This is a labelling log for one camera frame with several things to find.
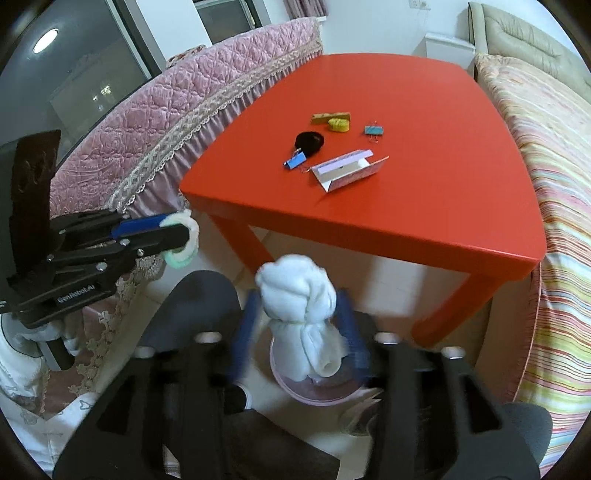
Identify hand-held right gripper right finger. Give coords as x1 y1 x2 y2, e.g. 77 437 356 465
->
337 288 541 480

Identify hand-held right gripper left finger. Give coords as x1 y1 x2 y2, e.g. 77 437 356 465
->
53 291 262 480

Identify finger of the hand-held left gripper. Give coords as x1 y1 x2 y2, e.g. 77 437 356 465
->
46 225 191 280
50 211 172 245

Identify white green hair scrunchie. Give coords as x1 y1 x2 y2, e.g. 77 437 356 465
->
159 210 200 269

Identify white sock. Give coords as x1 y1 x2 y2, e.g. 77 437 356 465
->
255 254 352 381

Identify pink trash bin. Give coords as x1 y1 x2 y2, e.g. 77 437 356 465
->
269 337 384 407

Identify pink white paper box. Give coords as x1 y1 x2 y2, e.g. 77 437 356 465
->
310 148 390 193

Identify black hair tie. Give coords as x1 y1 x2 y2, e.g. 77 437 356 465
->
294 131 325 156

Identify person's left hand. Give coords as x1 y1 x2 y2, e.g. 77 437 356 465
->
62 323 83 357

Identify pink quilted sofa cover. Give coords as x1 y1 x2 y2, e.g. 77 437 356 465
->
48 17 324 384

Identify red table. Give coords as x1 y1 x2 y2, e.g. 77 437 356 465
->
179 53 548 349

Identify large dark glass window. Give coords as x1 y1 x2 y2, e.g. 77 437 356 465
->
0 0 162 155

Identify pink patterned cushion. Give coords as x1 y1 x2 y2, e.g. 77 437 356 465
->
166 45 207 70

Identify person's right leg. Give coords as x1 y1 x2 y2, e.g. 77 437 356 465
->
501 401 552 467

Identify bed with striped cover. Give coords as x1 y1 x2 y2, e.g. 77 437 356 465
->
475 53 591 416

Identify pink curtain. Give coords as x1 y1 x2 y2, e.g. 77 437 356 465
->
284 0 328 19

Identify white nightstand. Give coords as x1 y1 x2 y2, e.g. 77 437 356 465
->
418 31 476 75

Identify beige padded headboard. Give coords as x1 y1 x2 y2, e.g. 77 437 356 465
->
468 1 587 77

